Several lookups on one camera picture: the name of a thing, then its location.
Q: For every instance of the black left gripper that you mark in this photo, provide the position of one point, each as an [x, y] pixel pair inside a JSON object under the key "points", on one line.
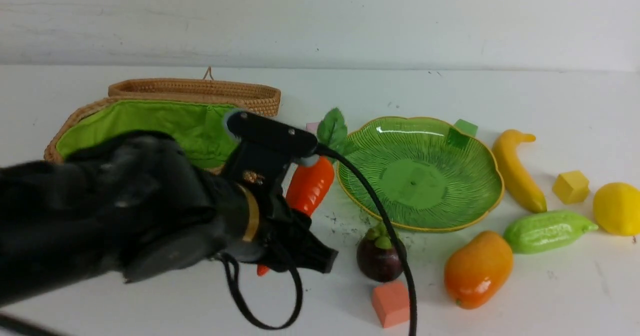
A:
{"points": [[262, 171]]}

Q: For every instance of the dark purple mangosteen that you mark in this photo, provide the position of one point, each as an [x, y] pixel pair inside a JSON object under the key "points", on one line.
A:
{"points": [[377, 257]]}

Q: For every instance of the orange carrot with leaves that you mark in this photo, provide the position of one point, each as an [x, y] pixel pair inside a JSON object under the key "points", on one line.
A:
{"points": [[309, 185]]}

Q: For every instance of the orange mango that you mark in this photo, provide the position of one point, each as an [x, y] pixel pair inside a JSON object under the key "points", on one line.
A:
{"points": [[476, 272]]}

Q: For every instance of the yellow banana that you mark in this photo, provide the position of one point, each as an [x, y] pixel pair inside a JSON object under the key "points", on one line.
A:
{"points": [[516, 178]]}

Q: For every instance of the yellow lemon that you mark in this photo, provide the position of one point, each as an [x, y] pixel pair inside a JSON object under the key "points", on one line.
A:
{"points": [[616, 209]]}

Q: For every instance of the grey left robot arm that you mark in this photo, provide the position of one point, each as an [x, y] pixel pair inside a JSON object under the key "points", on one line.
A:
{"points": [[136, 205]]}

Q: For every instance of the orange foam cube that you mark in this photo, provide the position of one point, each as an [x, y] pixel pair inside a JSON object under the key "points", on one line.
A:
{"points": [[390, 302]]}

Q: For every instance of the pink foam cube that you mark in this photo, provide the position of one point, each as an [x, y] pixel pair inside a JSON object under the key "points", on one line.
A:
{"points": [[312, 127]]}

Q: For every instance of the green leaf-shaped glass plate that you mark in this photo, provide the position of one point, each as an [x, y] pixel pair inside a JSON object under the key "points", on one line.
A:
{"points": [[429, 175]]}

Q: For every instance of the woven wicker basket lid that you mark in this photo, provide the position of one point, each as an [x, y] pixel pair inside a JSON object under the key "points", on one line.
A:
{"points": [[257, 98]]}

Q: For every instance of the woven wicker basket green lining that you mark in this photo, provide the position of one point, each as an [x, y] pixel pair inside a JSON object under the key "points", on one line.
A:
{"points": [[196, 126]]}

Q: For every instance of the green foam cube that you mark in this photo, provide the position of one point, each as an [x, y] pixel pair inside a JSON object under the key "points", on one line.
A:
{"points": [[466, 127]]}

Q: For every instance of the yellow foam cube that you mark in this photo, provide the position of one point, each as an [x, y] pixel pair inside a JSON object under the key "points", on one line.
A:
{"points": [[571, 187]]}

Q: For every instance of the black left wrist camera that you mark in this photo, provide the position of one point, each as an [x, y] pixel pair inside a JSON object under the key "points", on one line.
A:
{"points": [[249, 127]]}

